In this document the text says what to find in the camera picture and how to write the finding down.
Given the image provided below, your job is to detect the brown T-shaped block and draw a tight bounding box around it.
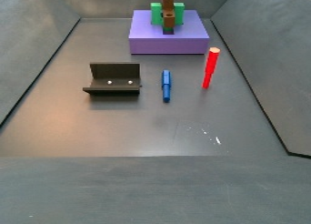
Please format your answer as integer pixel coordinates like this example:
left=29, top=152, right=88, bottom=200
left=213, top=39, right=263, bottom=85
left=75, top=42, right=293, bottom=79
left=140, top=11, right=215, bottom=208
left=161, top=0, right=175, bottom=28

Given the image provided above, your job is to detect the blue peg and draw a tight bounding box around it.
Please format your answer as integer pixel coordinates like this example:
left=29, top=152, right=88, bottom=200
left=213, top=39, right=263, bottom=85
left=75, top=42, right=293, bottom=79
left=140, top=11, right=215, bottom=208
left=161, top=70, right=171, bottom=103

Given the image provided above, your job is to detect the red peg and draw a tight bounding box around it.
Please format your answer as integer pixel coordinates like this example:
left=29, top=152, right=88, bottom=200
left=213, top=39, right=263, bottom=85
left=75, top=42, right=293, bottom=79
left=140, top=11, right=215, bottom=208
left=201, top=47, right=220, bottom=89

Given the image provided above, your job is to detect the purple base block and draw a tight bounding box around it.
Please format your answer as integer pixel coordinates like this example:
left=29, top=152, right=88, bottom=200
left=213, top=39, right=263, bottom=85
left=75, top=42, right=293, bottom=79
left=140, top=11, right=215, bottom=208
left=128, top=10, right=209, bottom=55

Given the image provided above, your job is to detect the green U-shaped block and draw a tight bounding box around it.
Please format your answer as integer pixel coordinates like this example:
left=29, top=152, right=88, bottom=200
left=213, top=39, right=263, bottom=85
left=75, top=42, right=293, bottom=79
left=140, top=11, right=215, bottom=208
left=151, top=3, right=184, bottom=35

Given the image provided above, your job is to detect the black angle bracket fixture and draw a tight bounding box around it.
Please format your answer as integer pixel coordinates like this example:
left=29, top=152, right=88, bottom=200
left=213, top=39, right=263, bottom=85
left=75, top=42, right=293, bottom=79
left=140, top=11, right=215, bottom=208
left=83, top=62, right=141, bottom=96

